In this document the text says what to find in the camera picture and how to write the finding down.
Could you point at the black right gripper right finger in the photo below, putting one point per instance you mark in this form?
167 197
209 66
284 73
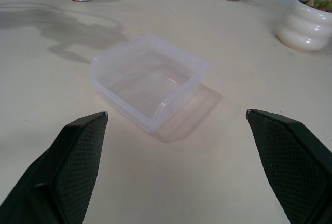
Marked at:
293 167

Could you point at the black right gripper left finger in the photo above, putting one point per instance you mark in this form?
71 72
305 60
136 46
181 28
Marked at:
64 172

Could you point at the clear plastic container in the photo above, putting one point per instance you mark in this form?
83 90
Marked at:
149 84

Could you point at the white ribbed ceramic plant pot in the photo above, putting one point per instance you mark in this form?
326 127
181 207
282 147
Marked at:
302 27

